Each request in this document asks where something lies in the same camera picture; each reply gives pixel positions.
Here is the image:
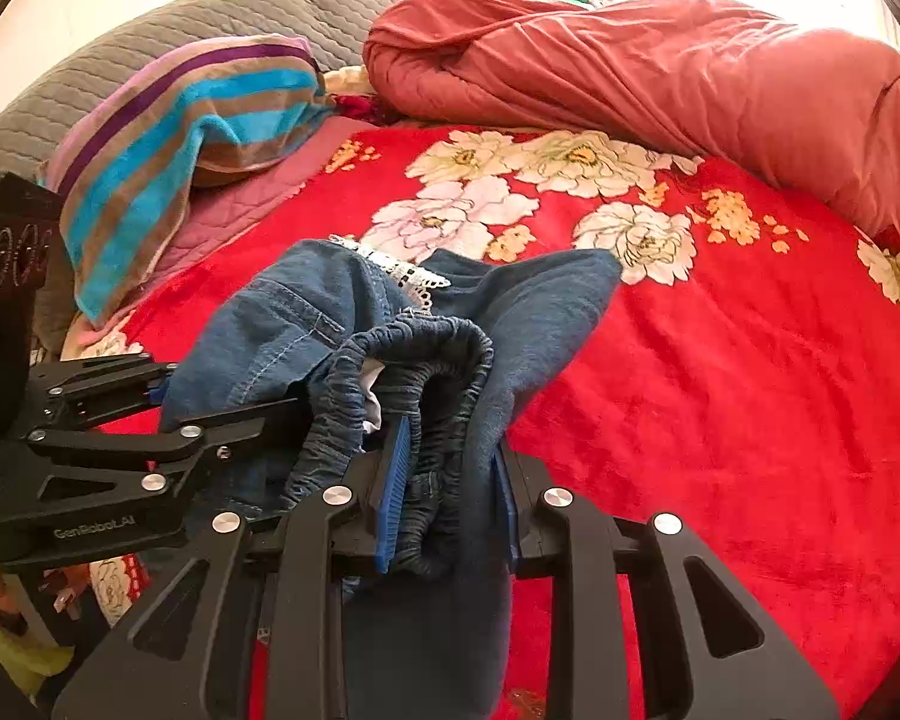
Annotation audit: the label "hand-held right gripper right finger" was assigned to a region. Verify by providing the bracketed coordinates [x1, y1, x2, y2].
[491, 442, 841, 720]

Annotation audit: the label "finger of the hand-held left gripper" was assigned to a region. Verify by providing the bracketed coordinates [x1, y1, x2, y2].
[28, 396, 314, 516]
[28, 351, 179, 422]

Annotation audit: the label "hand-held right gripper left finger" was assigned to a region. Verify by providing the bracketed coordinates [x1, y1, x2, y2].
[51, 416, 413, 720]

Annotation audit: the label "blue denim pants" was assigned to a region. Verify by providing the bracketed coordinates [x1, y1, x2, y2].
[157, 236, 623, 720]

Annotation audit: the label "striped towel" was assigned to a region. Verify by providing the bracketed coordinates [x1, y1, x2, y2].
[41, 34, 335, 327]

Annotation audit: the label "red floral blanket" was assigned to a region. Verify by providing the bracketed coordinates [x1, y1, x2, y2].
[60, 124, 900, 720]

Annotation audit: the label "pink quilted pillow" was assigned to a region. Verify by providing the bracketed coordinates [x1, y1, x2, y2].
[60, 116, 361, 361]

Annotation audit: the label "dark red cloth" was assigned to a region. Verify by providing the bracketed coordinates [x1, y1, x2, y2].
[334, 92, 396, 126]

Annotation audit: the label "coral red comforter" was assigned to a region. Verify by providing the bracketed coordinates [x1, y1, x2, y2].
[361, 0, 900, 290]

